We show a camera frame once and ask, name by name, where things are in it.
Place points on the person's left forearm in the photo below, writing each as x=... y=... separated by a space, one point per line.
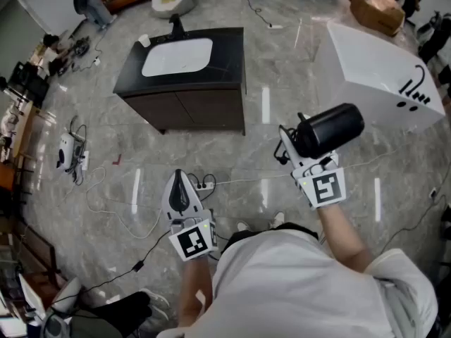
x=192 y=287

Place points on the white floor device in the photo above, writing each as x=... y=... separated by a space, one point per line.
x=65 y=150

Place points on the person's right forearm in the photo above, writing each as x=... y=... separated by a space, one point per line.
x=338 y=238

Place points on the white paper cup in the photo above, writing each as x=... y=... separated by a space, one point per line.
x=143 y=40

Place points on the black bathtub faucet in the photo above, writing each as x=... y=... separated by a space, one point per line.
x=421 y=79

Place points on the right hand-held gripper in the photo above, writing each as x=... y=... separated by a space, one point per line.
x=326 y=187

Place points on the brown cardboard box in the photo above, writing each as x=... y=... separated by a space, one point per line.
x=377 y=9

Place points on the dark wooden bench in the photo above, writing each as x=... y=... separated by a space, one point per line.
x=38 y=255

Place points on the person's left shoe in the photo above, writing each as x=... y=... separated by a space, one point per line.
x=244 y=226

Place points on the person's right shoe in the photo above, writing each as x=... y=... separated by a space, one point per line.
x=278 y=219

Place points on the person's shoe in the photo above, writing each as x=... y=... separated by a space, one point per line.
x=244 y=226
x=278 y=219

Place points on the person's black trousers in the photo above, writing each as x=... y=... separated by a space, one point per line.
x=232 y=239

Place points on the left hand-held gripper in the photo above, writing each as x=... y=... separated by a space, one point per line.
x=192 y=241

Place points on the wooden table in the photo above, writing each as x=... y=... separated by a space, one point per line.
x=21 y=132

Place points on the person's white shirt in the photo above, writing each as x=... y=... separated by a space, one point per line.
x=299 y=287

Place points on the black vanity cabinet counter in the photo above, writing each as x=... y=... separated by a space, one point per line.
x=197 y=79

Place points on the black metal cart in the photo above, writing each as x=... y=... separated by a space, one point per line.
x=28 y=83

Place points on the white bathtub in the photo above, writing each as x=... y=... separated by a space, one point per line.
x=373 y=69

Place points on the black basin faucet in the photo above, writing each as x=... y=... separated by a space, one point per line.
x=177 y=26

